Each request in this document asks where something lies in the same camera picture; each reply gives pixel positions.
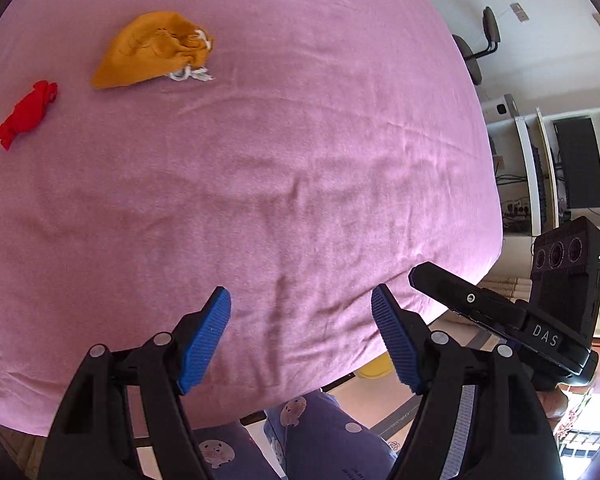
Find yellow plastic item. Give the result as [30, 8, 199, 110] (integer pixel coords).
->
[356, 352, 393, 380]

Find red candy wrapper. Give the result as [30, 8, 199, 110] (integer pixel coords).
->
[0, 80, 60, 151]

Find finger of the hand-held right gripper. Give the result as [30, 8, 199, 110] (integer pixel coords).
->
[408, 261, 527, 336]

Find pink bed sheet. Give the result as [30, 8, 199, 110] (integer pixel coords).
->
[0, 0, 504, 436]

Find white box device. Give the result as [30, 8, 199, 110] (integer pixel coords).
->
[480, 92, 520, 123]

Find purple printed pajama pants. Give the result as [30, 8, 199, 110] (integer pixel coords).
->
[195, 390, 398, 480]

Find black computer monitor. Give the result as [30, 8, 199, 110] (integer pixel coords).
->
[552, 116, 600, 210]

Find yellow drawstring pouch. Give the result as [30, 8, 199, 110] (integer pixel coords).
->
[90, 11, 215, 90]

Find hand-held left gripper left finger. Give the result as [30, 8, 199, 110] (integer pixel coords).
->
[44, 286, 232, 480]

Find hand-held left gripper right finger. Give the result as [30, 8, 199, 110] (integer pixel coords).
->
[371, 284, 561, 480]

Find black office chair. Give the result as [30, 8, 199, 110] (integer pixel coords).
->
[452, 6, 501, 86]

